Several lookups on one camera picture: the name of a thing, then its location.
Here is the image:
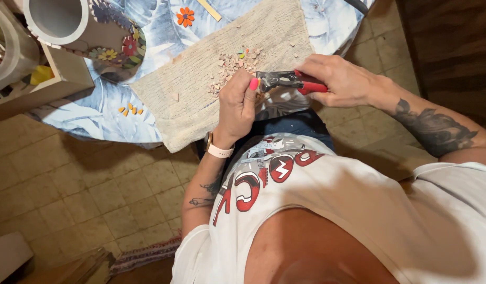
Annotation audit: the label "person's right hand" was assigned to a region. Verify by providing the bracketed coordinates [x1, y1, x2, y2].
[294, 54, 379, 109]

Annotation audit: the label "person's left hand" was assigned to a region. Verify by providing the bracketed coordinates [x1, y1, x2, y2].
[213, 69, 262, 150]

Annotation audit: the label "red-handled tile nippers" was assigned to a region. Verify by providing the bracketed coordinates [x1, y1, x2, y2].
[255, 70, 329, 95]

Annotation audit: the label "blue jeans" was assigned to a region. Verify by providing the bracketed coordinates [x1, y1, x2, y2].
[196, 109, 336, 160]

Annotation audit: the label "pile of pink tile pieces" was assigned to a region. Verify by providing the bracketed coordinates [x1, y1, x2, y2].
[208, 47, 265, 98]

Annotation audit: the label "beige woven cloth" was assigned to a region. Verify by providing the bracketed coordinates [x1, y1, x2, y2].
[130, 0, 315, 154]

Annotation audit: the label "yellow tile strip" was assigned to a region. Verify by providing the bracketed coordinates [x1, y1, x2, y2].
[196, 0, 222, 23]

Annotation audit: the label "white smartwatch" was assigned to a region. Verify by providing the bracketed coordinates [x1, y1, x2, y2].
[204, 131, 236, 159]

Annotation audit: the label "orange tile flower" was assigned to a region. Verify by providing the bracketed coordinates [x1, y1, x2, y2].
[176, 7, 195, 28]

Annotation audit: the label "white printed t-shirt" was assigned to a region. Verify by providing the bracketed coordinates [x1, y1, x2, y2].
[171, 133, 486, 284]

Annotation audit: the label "blue leaf-print tablecloth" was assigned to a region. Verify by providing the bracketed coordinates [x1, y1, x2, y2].
[28, 0, 375, 144]

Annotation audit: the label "yellow tile petals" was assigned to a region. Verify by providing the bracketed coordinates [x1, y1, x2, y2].
[118, 103, 144, 117]

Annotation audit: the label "mosaic flower vase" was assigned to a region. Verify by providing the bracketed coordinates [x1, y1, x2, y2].
[23, 0, 147, 70]

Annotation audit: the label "striped rug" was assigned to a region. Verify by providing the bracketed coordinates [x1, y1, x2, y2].
[109, 236, 183, 276]

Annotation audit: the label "wooden tray with supplies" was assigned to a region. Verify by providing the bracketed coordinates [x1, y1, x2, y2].
[0, 0, 95, 124]

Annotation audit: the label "cardboard box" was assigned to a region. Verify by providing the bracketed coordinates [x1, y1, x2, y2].
[0, 231, 34, 284]

